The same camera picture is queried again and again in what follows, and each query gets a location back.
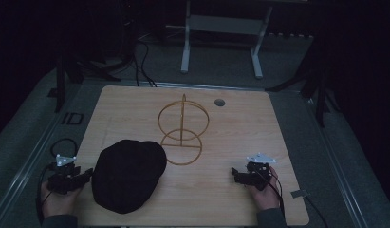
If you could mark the wooden table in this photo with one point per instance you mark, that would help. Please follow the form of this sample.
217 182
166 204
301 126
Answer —
240 136

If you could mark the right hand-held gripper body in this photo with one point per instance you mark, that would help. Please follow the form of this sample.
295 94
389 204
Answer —
258 172

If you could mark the person's left hand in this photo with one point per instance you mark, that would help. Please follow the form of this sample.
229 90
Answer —
58 202

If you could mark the black tripod stand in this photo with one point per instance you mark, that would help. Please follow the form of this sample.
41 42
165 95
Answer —
320 95
60 85

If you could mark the person's right hand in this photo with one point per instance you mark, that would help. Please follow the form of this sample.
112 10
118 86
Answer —
268 196

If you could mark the grey table grommet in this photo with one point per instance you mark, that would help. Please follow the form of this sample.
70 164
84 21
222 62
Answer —
219 102

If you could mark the white metal desk frame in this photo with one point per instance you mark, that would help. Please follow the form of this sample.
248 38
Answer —
221 24

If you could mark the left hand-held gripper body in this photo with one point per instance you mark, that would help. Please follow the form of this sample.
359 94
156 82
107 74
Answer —
64 175

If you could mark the grey tape piece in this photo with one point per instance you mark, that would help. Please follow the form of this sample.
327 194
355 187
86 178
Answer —
299 193

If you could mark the black hat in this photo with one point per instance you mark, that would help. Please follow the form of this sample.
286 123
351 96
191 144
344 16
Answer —
129 177

